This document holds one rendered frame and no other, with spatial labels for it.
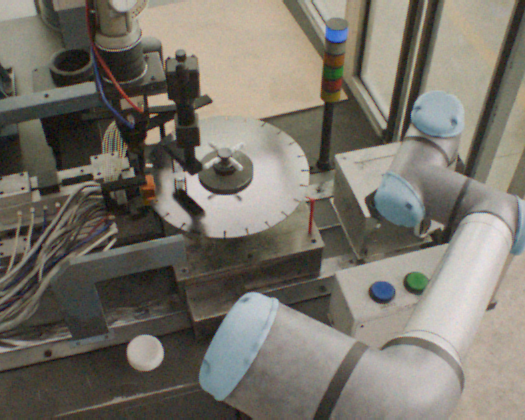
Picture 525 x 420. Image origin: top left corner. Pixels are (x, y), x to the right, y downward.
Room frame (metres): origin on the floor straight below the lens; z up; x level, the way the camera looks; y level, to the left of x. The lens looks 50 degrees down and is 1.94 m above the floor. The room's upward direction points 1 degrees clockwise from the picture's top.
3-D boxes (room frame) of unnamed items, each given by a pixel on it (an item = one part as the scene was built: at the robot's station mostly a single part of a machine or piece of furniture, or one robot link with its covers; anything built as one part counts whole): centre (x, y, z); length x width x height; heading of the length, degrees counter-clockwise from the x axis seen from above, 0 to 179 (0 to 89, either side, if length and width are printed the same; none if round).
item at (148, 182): (0.89, 0.26, 0.95); 0.10 x 0.03 x 0.07; 107
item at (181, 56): (0.90, 0.13, 1.17); 0.06 x 0.05 x 0.20; 98
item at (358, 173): (0.98, -0.27, 0.82); 0.18 x 0.18 x 0.15; 17
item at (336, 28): (1.16, -0.15, 1.14); 0.05 x 0.04 x 0.03; 17
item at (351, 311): (0.73, -0.29, 0.82); 0.28 x 0.11 x 0.15; 107
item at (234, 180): (0.94, 0.07, 0.96); 0.11 x 0.11 x 0.03
